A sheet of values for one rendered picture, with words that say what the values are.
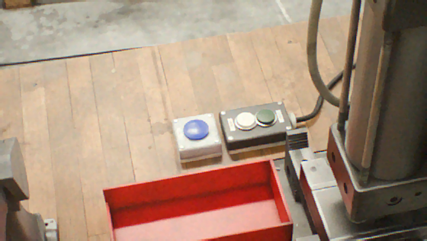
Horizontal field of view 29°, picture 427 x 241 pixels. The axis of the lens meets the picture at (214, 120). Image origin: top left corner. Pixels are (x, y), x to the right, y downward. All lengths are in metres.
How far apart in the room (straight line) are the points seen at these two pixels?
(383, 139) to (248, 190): 0.51
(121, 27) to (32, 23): 0.32
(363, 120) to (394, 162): 0.05
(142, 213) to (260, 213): 0.17
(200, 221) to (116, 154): 0.19
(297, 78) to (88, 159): 0.38
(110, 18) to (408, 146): 2.22
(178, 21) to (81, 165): 1.62
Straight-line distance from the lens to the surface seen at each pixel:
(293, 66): 1.42
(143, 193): 1.21
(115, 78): 1.42
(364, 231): 0.88
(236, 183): 1.23
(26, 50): 2.85
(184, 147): 1.26
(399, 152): 0.77
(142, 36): 2.83
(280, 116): 1.30
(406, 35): 0.66
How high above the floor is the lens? 1.90
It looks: 49 degrees down
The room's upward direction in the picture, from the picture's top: 2 degrees counter-clockwise
